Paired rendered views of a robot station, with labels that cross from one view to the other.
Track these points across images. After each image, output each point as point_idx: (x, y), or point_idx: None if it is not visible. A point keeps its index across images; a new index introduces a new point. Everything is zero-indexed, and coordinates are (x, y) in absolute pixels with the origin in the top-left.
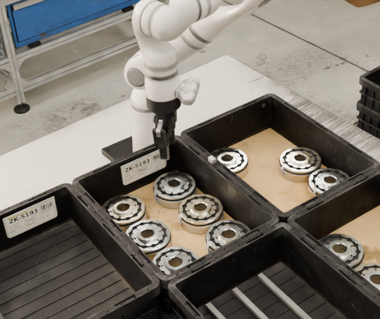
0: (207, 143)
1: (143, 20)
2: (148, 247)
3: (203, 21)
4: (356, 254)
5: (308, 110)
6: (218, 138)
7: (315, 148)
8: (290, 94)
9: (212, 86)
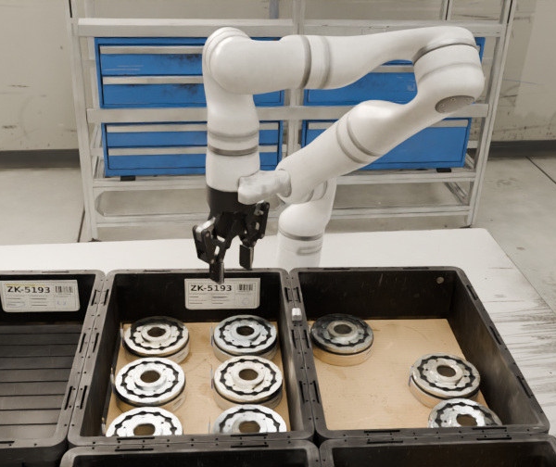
0: (333, 300)
1: (208, 52)
2: (135, 395)
3: (364, 118)
4: None
5: (547, 329)
6: (352, 300)
7: (482, 368)
8: (536, 301)
9: (437, 256)
